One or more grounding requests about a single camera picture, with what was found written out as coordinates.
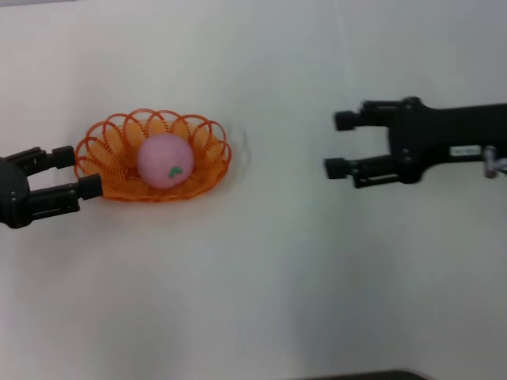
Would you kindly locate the dark rounded robot base edge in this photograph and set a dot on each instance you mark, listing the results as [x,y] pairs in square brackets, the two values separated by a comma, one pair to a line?
[368,375]

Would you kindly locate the pink toy peach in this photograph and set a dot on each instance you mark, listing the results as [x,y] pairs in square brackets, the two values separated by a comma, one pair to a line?
[164,160]

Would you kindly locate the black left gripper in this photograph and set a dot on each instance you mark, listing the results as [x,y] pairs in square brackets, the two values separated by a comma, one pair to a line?
[12,198]

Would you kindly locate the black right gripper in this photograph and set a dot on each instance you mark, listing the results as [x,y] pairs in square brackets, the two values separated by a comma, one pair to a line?
[443,138]

